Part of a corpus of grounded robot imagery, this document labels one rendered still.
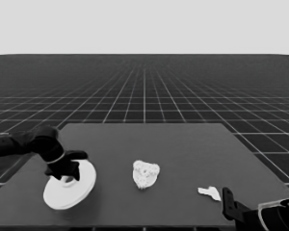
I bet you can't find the small white T-shaped piece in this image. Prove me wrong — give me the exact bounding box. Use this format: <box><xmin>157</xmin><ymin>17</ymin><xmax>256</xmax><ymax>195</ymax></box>
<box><xmin>197</xmin><ymin>186</ymin><xmax>222</xmax><ymax>202</ymax></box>

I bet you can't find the large thick white disc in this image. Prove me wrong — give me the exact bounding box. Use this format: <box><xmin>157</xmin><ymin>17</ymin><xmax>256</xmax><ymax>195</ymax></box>
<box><xmin>42</xmin><ymin>159</ymin><xmax>97</xmax><ymax>211</ymax></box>

